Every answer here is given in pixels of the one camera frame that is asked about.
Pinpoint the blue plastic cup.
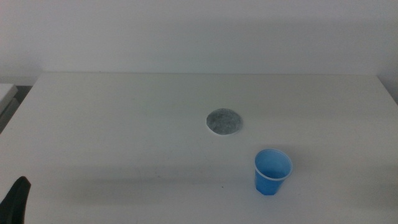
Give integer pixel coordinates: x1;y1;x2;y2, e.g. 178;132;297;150
254;148;294;197

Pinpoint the round grey cup mat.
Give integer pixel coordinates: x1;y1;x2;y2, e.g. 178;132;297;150
205;108;244;136

